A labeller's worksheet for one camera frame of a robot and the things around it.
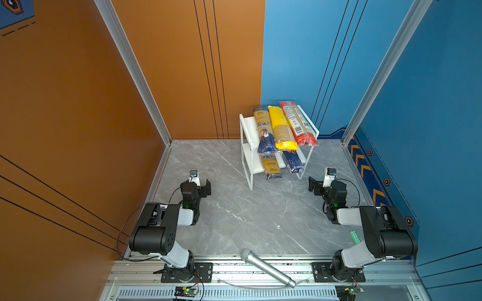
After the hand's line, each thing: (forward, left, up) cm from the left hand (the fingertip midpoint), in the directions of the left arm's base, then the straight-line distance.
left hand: (198, 178), depth 95 cm
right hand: (0, -62, +1) cm, 62 cm away
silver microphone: (-35, -26, -3) cm, 44 cm away
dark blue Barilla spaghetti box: (+1, -46, +13) cm, 48 cm away
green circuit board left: (-47, -2, -8) cm, 47 cm away
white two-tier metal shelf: (+2, -27, +12) cm, 29 cm away
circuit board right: (-46, -64, -8) cm, 79 cm away
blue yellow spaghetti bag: (+1, -36, +13) cm, 38 cm away
